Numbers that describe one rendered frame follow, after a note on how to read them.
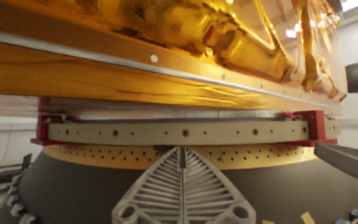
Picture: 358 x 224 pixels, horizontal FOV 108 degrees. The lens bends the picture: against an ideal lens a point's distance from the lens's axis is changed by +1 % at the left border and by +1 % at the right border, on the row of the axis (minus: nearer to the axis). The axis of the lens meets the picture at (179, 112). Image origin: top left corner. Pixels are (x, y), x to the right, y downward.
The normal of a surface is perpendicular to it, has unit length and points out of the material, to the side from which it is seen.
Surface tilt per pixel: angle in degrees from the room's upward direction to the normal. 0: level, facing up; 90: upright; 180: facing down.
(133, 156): 62
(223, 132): 90
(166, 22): 131
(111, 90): 90
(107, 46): 90
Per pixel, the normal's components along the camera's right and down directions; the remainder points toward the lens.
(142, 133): -0.14, -0.07
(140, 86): 0.54, -0.07
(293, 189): 0.22, -0.53
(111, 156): -0.22, -0.53
